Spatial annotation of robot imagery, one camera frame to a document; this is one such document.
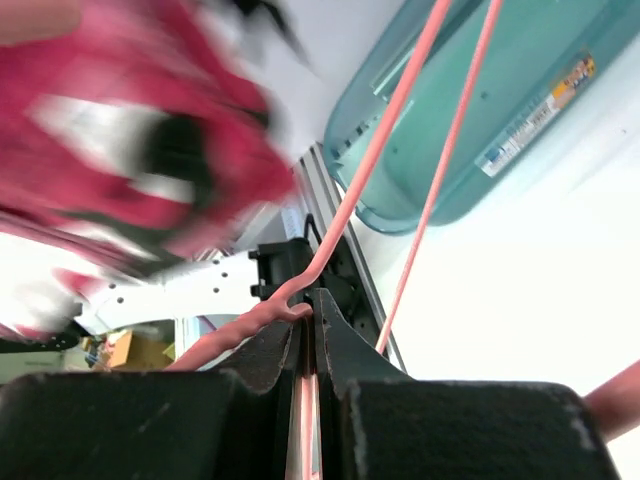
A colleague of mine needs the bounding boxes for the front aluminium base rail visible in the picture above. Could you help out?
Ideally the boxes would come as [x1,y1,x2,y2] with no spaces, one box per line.
[295,142,386,346]

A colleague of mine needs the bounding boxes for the pink patterned trousers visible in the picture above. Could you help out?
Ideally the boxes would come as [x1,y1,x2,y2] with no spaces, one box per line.
[1,1,295,343]

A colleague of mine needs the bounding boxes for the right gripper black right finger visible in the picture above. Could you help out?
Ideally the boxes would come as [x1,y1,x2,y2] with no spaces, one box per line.
[312,289,618,480]

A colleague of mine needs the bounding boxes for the teal plastic bin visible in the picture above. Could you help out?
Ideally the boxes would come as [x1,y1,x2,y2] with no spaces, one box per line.
[323,0,639,235]

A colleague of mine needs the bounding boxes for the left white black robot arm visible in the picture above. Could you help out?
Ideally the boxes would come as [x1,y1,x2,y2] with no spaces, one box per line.
[1,234,258,353]

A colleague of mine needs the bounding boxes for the pink hanger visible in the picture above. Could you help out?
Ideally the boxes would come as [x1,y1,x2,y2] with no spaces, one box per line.
[164,0,640,480]

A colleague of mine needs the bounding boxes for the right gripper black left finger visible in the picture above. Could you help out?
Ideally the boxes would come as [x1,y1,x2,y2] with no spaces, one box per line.
[1,322,303,479]

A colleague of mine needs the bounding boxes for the cardboard boxes background clutter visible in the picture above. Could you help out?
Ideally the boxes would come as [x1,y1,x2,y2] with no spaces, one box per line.
[80,329,174,372]

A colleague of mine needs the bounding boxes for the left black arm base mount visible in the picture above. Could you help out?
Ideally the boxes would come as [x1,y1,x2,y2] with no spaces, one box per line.
[248,214,379,345]

